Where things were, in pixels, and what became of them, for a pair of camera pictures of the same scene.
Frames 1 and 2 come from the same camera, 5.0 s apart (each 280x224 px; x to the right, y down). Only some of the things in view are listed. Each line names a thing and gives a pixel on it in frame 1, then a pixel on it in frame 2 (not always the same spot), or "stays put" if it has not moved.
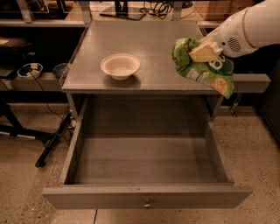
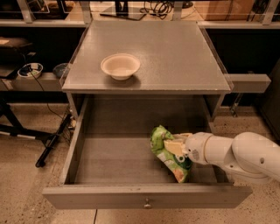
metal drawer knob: x=147 y=206 stays put
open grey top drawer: x=147 y=153 stays put
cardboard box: x=217 y=10 stays put
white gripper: x=231 y=37 to x=194 y=148
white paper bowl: x=120 y=66 stays put
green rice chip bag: x=218 y=73 to x=180 y=169
